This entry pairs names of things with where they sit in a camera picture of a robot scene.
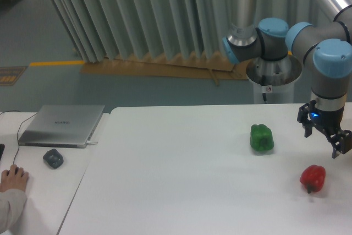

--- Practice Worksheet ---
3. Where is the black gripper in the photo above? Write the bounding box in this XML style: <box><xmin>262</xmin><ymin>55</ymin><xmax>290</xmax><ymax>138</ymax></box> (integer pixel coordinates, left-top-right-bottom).
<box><xmin>297</xmin><ymin>100</ymin><xmax>351</xmax><ymax>159</ymax></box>

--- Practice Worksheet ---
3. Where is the black computer mouse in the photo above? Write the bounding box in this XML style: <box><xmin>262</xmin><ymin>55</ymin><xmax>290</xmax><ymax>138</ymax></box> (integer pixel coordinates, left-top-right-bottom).
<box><xmin>7</xmin><ymin>167</ymin><xmax>25</xmax><ymax>177</ymax></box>

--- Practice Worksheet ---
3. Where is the grey sleeved forearm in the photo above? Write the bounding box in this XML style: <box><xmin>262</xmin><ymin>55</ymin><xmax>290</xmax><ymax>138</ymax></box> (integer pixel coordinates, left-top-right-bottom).
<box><xmin>1</xmin><ymin>189</ymin><xmax>27</xmax><ymax>233</ymax></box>

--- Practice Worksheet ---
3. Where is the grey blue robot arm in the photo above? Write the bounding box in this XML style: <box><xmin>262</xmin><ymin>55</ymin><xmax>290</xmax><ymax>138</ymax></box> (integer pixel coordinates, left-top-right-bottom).
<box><xmin>223</xmin><ymin>0</ymin><xmax>351</xmax><ymax>157</ymax></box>

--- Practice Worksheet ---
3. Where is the person's hand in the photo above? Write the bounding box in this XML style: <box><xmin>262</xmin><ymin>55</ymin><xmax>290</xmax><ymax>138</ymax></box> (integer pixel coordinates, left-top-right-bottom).
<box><xmin>1</xmin><ymin>164</ymin><xmax>29</xmax><ymax>192</ymax></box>

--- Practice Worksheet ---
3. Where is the red bell pepper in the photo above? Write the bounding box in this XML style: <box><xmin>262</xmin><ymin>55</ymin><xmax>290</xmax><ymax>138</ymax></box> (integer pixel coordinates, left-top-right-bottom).
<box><xmin>300</xmin><ymin>165</ymin><xmax>326</xmax><ymax>194</ymax></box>

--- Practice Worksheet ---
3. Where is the green bell pepper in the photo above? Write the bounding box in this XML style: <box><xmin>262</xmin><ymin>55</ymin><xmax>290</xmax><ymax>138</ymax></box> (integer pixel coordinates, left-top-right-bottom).
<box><xmin>250</xmin><ymin>124</ymin><xmax>274</xmax><ymax>152</ymax></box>

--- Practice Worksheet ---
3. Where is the brown cardboard sheet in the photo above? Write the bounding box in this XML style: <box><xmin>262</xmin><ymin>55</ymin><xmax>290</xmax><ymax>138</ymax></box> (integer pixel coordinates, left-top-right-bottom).
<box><xmin>81</xmin><ymin>52</ymin><xmax>249</xmax><ymax>86</ymax></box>

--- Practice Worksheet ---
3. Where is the white usb plug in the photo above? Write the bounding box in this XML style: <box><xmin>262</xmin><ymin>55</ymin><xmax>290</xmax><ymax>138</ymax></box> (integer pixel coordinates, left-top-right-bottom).
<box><xmin>86</xmin><ymin>141</ymin><xmax>98</xmax><ymax>146</ymax></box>

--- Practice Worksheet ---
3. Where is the pale green curtain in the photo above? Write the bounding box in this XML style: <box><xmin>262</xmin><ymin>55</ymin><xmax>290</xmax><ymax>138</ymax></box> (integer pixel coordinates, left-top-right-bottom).
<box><xmin>35</xmin><ymin>0</ymin><xmax>352</xmax><ymax>63</ymax></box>

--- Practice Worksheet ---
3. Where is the silver closed laptop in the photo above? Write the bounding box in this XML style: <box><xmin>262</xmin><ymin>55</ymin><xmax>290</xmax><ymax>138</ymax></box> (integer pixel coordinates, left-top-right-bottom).
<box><xmin>19</xmin><ymin>105</ymin><xmax>105</xmax><ymax>148</ymax></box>

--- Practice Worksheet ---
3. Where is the dark grey round device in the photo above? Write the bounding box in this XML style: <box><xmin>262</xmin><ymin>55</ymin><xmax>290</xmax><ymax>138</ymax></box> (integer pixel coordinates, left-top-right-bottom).
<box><xmin>43</xmin><ymin>149</ymin><xmax>64</xmax><ymax>169</ymax></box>

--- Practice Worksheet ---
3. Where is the black keyboard edge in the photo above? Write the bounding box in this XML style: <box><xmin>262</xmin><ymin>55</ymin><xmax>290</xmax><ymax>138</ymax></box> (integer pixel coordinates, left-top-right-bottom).
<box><xmin>0</xmin><ymin>144</ymin><xmax>5</xmax><ymax>160</ymax></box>

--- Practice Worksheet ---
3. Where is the black mouse cable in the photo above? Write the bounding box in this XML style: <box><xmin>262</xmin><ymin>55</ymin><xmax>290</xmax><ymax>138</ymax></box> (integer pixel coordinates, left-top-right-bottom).
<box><xmin>0</xmin><ymin>110</ymin><xmax>39</xmax><ymax>166</ymax></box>

